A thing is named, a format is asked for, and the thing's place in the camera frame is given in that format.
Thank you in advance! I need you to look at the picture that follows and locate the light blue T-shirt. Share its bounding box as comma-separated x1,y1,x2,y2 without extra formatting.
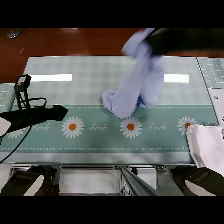
100,28,166,120

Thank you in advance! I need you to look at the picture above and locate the silver frame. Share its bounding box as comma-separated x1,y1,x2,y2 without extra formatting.
0,162,198,197

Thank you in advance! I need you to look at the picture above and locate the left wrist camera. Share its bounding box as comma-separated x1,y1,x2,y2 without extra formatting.
13,73,33,110

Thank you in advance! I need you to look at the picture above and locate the black cable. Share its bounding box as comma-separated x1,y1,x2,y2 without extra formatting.
0,96,48,165

